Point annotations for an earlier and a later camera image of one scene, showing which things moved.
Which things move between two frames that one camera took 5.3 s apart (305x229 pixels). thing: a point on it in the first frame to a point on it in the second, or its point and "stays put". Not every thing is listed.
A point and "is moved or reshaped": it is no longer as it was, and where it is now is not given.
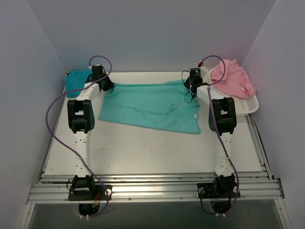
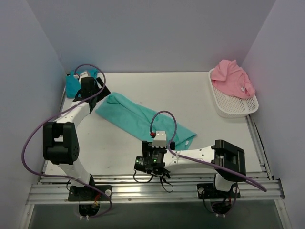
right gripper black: (189, 84) to (146, 148)
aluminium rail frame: (51, 187) stays put
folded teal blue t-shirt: (76, 81) stays put
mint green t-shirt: (167, 106) is moved or reshaped
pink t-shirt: (235, 82) stays put
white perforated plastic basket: (243, 106) stays put
